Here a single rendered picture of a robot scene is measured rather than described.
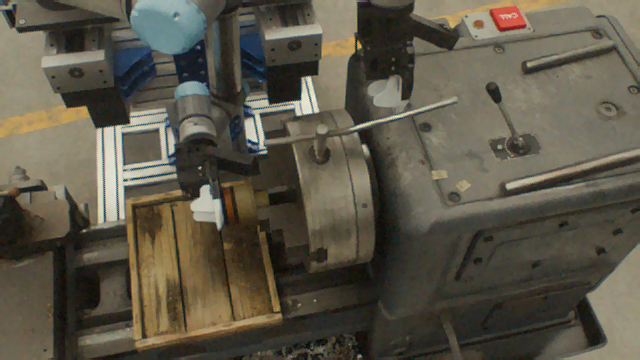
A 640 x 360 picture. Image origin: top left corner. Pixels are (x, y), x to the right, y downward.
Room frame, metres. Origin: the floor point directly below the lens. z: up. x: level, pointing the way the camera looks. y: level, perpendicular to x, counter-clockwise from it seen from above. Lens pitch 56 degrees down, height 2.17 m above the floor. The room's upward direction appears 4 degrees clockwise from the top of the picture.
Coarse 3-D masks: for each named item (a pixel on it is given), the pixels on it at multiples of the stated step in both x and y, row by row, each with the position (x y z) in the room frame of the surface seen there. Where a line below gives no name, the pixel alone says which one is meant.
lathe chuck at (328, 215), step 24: (312, 120) 0.77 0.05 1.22; (288, 144) 0.73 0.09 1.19; (312, 144) 0.70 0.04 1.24; (336, 144) 0.70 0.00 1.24; (312, 168) 0.65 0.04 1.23; (336, 168) 0.65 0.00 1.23; (312, 192) 0.61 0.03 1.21; (336, 192) 0.62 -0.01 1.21; (312, 216) 0.58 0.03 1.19; (336, 216) 0.58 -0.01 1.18; (312, 240) 0.55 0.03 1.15; (336, 240) 0.56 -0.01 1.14; (312, 264) 0.54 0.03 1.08; (336, 264) 0.55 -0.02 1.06
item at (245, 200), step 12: (228, 192) 0.66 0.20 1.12; (240, 192) 0.66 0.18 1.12; (252, 192) 0.66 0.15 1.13; (264, 192) 0.67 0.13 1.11; (228, 204) 0.63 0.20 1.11; (240, 204) 0.63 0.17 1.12; (252, 204) 0.64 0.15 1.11; (264, 204) 0.65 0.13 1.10; (228, 216) 0.62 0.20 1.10; (240, 216) 0.62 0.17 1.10; (252, 216) 0.62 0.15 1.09
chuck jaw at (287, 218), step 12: (288, 204) 0.65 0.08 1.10; (264, 216) 0.62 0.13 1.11; (276, 216) 0.62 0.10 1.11; (288, 216) 0.62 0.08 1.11; (300, 216) 0.62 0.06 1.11; (264, 228) 0.61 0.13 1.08; (276, 228) 0.59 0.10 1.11; (288, 228) 0.59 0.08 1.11; (300, 228) 0.59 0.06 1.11; (276, 240) 0.58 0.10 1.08; (288, 240) 0.56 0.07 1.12; (300, 240) 0.56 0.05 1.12; (288, 252) 0.55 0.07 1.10; (300, 252) 0.55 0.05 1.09; (312, 252) 0.55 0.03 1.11; (324, 252) 0.55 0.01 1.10
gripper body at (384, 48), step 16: (368, 0) 0.78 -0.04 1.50; (368, 16) 0.75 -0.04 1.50; (384, 16) 0.75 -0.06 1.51; (400, 16) 0.75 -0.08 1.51; (368, 32) 0.75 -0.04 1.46; (384, 32) 0.75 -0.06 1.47; (400, 32) 0.75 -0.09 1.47; (368, 48) 0.73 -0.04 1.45; (384, 48) 0.73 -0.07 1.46; (400, 48) 0.73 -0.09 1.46; (368, 64) 0.72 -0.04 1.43; (384, 64) 0.72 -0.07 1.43; (400, 64) 0.72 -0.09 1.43; (368, 80) 0.70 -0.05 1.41
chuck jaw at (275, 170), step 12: (288, 120) 0.79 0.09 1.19; (264, 132) 0.76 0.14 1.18; (276, 132) 0.76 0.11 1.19; (264, 156) 0.73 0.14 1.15; (276, 156) 0.72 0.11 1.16; (288, 156) 0.72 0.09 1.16; (264, 168) 0.70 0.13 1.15; (276, 168) 0.70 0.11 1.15; (288, 168) 0.71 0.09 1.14; (252, 180) 0.68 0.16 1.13; (264, 180) 0.68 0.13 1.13; (276, 180) 0.69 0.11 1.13; (288, 180) 0.69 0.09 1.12
